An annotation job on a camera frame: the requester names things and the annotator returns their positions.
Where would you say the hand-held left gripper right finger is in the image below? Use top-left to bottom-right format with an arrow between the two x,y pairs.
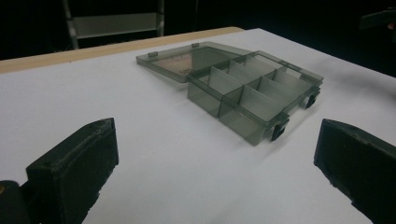
313,118 -> 396,224

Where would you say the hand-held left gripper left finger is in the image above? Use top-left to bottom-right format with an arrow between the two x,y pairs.
20,117 -> 120,224

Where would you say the grey transparent compartment box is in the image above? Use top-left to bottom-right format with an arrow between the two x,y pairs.
135,41 -> 324,147

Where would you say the metal stand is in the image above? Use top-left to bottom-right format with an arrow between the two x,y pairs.
61,0 -> 166,50

